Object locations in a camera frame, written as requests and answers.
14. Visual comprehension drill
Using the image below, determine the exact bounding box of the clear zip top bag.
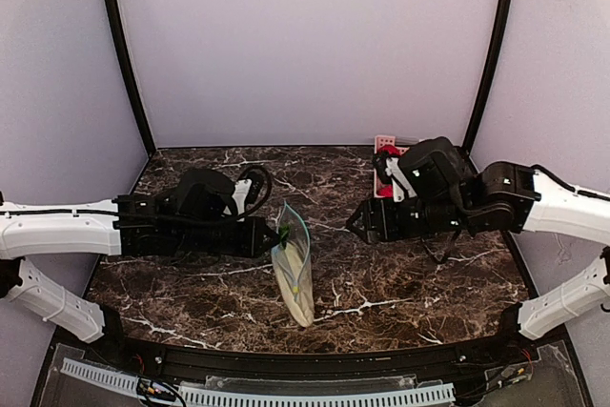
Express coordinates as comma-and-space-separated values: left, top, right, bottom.
272, 202, 315, 328

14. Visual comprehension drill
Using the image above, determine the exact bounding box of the green leafy lettuce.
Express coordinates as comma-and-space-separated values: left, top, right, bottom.
278, 224, 291, 250

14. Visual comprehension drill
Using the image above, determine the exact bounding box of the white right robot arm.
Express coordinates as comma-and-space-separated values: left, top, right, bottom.
346, 136, 609, 340

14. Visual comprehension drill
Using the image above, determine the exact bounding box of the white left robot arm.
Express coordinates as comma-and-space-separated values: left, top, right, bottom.
1, 166, 280, 345

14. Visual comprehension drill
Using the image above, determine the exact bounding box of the pink plastic basket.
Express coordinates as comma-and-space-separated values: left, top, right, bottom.
373, 134, 411, 202

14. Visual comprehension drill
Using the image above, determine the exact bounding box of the red strawberry toy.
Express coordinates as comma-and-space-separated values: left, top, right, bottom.
376, 185, 394, 198

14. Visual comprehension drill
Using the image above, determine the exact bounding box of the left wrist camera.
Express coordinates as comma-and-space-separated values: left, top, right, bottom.
224, 165, 273, 218

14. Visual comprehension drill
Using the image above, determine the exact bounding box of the black front frame rail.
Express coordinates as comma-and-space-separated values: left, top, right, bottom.
85, 313, 539, 383

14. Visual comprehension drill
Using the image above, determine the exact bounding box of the grey slotted cable duct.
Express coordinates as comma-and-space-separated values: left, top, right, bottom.
60, 357, 457, 407

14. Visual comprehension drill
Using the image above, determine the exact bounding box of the black right frame post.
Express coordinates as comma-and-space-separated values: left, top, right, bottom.
461, 0, 512, 155

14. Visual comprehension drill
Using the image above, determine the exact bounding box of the black frame post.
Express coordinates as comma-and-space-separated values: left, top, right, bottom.
104, 0, 157, 157
461, 0, 512, 155

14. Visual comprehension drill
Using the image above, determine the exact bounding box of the black left frame post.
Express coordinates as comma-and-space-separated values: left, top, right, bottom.
104, 0, 157, 157

